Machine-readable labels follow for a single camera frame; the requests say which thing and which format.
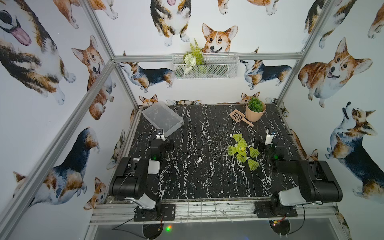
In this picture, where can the aluminium front rail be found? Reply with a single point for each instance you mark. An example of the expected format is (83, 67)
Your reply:
(238, 210)

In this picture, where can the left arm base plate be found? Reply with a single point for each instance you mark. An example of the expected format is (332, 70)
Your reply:
(164, 212)

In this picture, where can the green shuttlecock four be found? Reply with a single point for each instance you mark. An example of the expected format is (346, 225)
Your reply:
(241, 157)

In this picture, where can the pink slotted scoop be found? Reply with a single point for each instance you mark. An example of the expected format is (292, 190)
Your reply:
(238, 116)

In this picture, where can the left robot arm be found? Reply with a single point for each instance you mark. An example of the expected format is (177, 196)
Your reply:
(129, 183)

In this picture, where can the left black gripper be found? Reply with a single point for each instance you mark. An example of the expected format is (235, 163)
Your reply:
(163, 142)

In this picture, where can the white wire wall basket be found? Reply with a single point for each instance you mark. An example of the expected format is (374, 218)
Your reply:
(217, 66)

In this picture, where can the green shuttlecock three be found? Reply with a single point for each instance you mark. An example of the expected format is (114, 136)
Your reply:
(254, 153)

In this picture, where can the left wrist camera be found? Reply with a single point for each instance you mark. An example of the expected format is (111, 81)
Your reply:
(160, 134)

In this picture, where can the green shuttlecock two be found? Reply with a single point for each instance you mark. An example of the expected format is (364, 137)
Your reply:
(232, 150)

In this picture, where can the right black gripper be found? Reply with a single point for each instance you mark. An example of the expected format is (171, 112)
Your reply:
(261, 147)

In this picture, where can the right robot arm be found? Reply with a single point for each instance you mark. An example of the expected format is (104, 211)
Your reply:
(316, 185)

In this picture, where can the green shuttlecock five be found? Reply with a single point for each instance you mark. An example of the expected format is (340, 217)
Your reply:
(253, 165)

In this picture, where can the pink pot with succulent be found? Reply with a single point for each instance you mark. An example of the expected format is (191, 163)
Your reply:
(255, 109)

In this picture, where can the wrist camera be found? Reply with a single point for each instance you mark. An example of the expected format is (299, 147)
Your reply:
(270, 134)
(160, 134)

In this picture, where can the green fern plant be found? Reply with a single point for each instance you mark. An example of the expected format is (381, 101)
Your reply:
(193, 57)

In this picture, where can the green shuttlecock one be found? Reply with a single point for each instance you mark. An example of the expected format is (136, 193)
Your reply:
(237, 137)

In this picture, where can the clear plastic storage box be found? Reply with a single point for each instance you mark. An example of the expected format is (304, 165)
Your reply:
(163, 117)

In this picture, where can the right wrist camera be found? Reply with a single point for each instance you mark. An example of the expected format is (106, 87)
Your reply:
(270, 134)

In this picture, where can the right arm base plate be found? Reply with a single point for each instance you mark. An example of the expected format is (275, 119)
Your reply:
(266, 209)

